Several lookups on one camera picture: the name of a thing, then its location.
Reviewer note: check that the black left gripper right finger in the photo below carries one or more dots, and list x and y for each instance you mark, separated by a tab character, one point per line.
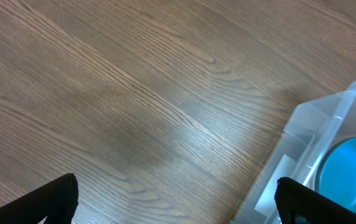
298	204

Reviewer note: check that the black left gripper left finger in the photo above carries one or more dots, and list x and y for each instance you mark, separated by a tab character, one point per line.
55	202

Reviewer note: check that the dark blue bowl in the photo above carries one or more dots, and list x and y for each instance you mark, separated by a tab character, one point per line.
336	179

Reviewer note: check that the clear plastic storage container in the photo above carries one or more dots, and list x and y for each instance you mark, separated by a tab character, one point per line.
312	132

